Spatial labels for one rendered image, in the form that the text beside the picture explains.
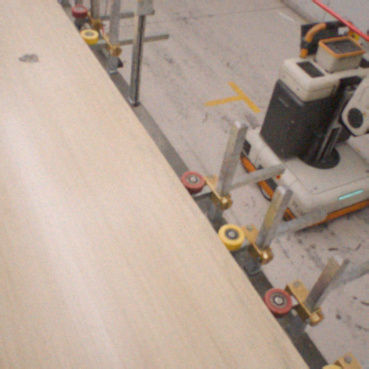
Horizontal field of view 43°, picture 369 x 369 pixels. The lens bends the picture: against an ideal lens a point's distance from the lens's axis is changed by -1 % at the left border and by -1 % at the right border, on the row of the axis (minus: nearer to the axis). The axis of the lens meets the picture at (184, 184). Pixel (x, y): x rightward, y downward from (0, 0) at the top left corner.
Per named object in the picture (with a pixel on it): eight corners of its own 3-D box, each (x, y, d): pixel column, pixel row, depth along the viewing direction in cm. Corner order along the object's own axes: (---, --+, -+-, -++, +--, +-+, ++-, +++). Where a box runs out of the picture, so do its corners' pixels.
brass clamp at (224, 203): (213, 182, 176) (216, 172, 172) (232, 207, 168) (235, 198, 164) (199, 186, 173) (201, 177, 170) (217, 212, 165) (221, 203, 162)
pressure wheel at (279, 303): (272, 337, 135) (283, 317, 126) (249, 319, 138) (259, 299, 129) (286, 319, 139) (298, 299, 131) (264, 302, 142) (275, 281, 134)
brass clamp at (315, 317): (296, 286, 146) (301, 277, 142) (322, 322, 138) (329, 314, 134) (280, 293, 143) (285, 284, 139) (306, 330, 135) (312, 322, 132)
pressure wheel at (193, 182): (195, 212, 164) (200, 189, 155) (174, 204, 165) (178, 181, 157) (203, 197, 169) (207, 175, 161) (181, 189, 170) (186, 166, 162)
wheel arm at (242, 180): (278, 170, 185) (281, 161, 182) (283, 175, 183) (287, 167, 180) (180, 199, 167) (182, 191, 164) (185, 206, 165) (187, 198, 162)
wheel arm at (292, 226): (318, 215, 171) (322, 207, 168) (324, 221, 169) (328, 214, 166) (217, 253, 153) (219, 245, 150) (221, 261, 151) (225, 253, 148)
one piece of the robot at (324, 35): (291, 68, 252) (292, 25, 243) (340, 60, 267) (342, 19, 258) (306, 72, 243) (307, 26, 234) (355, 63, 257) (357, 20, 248)
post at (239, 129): (214, 217, 179) (243, 117, 145) (219, 224, 177) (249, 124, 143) (207, 220, 178) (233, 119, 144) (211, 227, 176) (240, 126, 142)
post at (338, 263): (288, 335, 154) (343, 249, 120) (294, 344, 152) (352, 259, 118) (279, 339, 153) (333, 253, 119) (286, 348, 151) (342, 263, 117)
